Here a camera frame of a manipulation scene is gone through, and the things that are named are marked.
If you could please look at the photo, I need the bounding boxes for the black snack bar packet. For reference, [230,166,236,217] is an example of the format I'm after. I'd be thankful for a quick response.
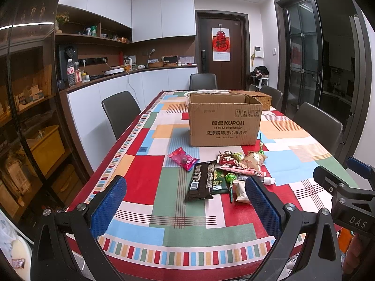
[185,160,216,200]

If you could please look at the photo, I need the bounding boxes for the beige fortune cookie packet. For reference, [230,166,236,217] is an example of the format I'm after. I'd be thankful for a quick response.
[238,151,268,171]

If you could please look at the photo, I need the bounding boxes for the long pink toy candy packet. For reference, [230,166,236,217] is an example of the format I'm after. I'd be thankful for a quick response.
[217,165,267,177]

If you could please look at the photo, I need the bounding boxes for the red heart snack packet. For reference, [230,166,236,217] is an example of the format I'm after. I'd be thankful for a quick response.
[218,151,238,166]

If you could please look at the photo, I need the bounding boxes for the dark chair right far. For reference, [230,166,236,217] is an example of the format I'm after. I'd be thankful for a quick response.
[260,86,283,110]

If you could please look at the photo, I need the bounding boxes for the dark chair left side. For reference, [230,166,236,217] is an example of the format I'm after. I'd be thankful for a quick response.
[102,91,140,140]

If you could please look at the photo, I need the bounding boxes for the wall intercom panel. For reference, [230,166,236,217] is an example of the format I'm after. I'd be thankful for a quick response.
[254,46,264,58]

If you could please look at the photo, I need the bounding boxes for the water bottle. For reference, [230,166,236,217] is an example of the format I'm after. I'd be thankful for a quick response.
[67,58,76,87]

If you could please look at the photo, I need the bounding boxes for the white fruit basket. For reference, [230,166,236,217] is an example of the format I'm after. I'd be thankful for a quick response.
[184,90,229,106]

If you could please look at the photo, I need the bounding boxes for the right hand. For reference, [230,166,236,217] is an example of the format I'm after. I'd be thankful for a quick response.
[343,234,364,275]

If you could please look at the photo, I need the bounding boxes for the white upper cabinets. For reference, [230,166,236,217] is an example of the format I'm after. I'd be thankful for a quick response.
[58,0,196,42]

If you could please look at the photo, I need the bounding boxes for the green stick lollipop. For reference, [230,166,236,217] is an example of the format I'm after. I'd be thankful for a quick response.
[258,134,264,155]

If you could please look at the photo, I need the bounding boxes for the white shoe rack with items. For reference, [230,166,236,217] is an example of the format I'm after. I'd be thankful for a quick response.
[249,65,269,91]

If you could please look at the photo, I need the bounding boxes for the dark wooden door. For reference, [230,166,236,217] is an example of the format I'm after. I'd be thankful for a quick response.
[196,10,250,90]

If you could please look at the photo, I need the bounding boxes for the red fu door poster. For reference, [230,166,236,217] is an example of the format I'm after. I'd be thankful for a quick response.
[212,27,231,62]

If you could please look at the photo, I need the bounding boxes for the wicker basket box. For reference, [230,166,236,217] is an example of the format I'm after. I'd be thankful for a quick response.
[229,90,272,110]

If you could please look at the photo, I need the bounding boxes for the white small snack packet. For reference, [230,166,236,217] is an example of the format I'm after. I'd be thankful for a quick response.
[233,180,251,204]

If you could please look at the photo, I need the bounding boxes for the colourful patchwork tablecloth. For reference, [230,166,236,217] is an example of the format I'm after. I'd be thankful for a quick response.
[74,91,355,280]

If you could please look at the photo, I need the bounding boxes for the green cracker packet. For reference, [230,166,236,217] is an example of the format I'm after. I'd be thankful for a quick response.
[212,169,229,195]

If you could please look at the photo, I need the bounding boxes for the dark chair far end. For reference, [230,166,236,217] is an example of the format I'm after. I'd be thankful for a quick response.
[189,73,218,90]

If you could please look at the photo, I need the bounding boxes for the dark chair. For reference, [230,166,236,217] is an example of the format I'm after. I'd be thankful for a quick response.
[293,102,343,155]
[260,86,283,110]
[102,91,140,140]

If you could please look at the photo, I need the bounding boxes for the cardboard box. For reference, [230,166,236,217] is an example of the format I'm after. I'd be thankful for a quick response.
[188,93,263,147]

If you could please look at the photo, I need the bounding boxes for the dark chair right near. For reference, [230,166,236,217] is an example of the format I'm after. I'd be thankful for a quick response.
[293,102,343,155]

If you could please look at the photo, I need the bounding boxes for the black glass sliding door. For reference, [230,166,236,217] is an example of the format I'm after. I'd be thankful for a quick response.
[283,0,323,118]

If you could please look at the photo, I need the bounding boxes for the light green candy packet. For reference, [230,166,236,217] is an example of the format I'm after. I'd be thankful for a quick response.
[233,152,245,162]

